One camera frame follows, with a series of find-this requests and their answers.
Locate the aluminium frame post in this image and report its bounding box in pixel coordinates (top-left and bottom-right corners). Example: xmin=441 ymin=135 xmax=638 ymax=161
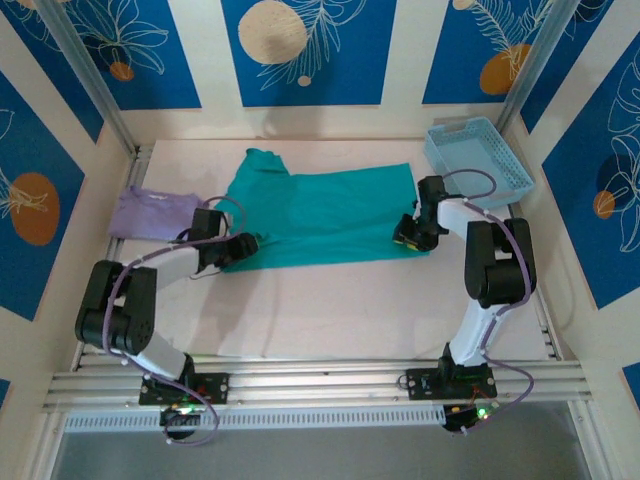
xmin=497 ymin=0 xmax=576 ymax=134
xmin=37 ymin=0 xmax=140 ymax=157

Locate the light blue plastic basket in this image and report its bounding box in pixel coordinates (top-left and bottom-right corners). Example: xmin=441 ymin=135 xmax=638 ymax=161
xmin=423 ymin=116 xmax=536 ymax=210

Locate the black controller board with LED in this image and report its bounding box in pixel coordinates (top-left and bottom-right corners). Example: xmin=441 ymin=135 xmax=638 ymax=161
xmin=158 ymin=404 xmax=202 ymax=441
xmin=442 ymin=399 xmax=501 ymax=434

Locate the folded purple t-shirt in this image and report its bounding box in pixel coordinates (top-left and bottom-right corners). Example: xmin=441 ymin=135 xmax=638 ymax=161
xmin=107 ymin=185 xmax=206 ymax=244

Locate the teal t-shirt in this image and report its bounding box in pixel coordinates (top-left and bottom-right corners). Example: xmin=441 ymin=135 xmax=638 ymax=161
xmin=219 ymin=147 xmax=431 ymax=275

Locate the white slotted cable duct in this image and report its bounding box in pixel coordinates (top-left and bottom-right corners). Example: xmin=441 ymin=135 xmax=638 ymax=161
xmin=63 ymin=403 xmax=447 ymax=434

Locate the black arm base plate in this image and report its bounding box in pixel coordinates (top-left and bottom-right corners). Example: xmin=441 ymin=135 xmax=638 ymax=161
xmin=138 ymin=372 xmax=231 ymax=406
xmin=405 ymin=367 xmax=499 ymax=401

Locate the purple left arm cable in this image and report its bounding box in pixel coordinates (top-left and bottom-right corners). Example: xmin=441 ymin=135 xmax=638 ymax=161
xmin=102 ymin=196 xmax=247 ymax=449

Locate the long aluminium base rail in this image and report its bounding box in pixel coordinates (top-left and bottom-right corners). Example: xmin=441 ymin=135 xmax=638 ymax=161
xmin=42 ymin=357 xmax=596 ymax=414

